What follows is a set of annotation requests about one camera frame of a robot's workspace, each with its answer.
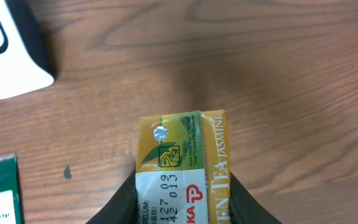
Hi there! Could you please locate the green 3M package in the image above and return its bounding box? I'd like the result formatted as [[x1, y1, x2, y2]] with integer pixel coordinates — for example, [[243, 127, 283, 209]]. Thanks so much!
[[0, 154, 24, 224]]

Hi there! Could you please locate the white barcode scanner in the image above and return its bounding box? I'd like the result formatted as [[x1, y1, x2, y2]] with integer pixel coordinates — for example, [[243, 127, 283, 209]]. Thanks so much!
[[0, 0, 55, 100]]

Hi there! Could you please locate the green yellow juice carton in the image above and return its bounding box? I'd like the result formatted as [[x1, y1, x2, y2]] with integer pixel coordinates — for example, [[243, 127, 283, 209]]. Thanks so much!
[[135, 110, 231, 224]]

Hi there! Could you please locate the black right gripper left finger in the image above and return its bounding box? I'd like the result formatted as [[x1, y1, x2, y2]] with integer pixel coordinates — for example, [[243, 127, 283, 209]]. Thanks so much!
[[86, 171, 137, 224]]

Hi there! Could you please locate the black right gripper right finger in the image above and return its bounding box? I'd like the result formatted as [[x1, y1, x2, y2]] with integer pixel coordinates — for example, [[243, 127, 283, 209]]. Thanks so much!
[[229, 173, 282, 224]]

